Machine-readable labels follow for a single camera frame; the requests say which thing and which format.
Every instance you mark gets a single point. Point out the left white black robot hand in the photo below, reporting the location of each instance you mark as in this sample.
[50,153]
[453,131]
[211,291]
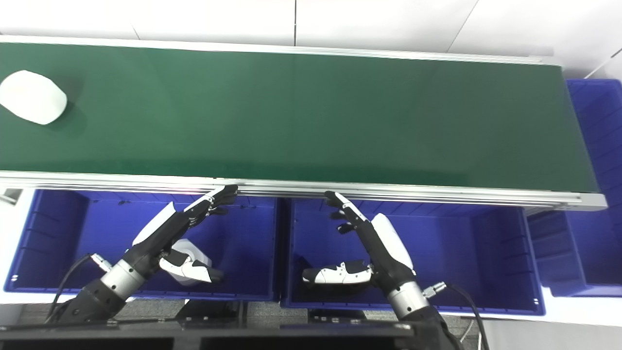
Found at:
[165,236]

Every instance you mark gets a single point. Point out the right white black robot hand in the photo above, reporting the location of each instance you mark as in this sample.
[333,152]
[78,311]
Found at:
[379,245]

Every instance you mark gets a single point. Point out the white rounded plastic part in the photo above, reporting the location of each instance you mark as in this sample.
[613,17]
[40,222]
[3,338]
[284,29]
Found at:
[31,97]

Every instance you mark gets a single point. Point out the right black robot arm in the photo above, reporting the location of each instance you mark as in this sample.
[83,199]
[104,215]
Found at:
[413,304]

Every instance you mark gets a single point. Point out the white cylindrical part with hole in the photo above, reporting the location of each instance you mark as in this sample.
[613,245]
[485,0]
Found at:
[190,255]

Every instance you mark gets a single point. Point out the green conveyor belt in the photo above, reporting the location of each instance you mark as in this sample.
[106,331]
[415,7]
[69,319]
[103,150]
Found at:
[388,192]
[311,116]

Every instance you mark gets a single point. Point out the blue plastic bin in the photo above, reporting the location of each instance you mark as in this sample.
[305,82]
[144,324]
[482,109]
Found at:
[461,253]
[595,146]
[243,248]

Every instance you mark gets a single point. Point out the black robot torso frame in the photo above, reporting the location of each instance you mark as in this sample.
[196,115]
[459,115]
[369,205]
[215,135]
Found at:
[218,335]

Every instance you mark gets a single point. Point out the gray conveyor support bracket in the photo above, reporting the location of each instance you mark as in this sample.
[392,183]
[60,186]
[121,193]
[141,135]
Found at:
[9,196]

